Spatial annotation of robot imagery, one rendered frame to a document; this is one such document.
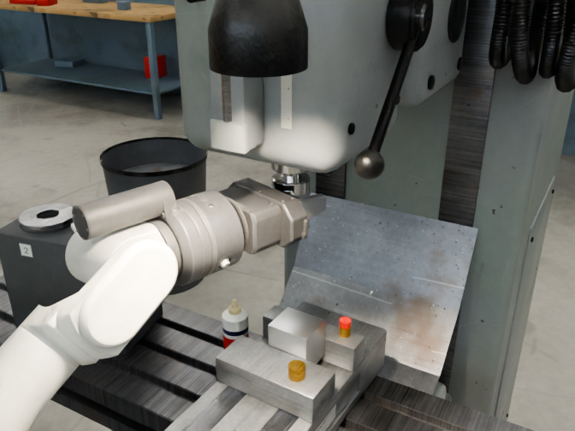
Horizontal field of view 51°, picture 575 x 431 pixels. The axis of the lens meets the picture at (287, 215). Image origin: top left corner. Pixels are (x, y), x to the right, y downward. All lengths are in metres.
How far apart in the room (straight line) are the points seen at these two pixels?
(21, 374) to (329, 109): 0.36
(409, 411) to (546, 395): 1.59
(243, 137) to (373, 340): 0.44
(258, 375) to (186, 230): 0.26
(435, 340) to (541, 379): 1.50
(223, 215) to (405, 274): 0.53
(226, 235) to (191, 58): 0.19
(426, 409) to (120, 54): 6.16
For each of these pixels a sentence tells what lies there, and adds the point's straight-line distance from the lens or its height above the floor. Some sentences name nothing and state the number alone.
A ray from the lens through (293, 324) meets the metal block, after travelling 0.83.
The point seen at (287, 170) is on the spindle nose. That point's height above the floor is 1.29.
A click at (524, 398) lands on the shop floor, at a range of 2.45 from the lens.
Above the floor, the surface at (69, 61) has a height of 0.29.
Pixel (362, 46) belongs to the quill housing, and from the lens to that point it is 0.61.
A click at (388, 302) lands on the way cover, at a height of 0.94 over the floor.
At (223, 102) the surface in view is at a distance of 0.59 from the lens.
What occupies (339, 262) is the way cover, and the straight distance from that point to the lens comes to 1.14.
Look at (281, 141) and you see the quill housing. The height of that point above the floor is 1.35.
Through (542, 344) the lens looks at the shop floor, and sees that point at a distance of 2.75.
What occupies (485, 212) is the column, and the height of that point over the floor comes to 1.11.
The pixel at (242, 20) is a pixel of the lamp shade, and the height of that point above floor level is 1.48.
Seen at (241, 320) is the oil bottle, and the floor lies 1.00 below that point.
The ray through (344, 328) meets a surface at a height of 1.04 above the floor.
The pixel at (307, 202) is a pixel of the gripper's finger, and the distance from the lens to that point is 0.72.
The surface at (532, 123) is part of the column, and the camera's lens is 1.01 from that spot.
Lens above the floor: 1.54
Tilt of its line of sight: 25 degrees down
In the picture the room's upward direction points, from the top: straight up
